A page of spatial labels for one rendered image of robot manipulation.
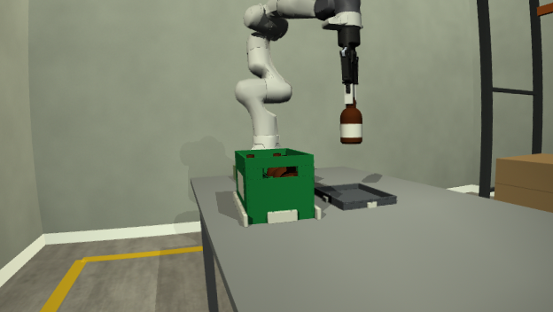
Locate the green bottle crate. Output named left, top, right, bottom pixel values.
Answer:
left=235, top=148, right=315, bottom=224

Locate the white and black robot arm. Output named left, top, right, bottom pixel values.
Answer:
left=235, top=0, right=363, bottom=150

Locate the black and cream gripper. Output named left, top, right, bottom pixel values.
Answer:
left=338, top=28, right=361, bottom=104

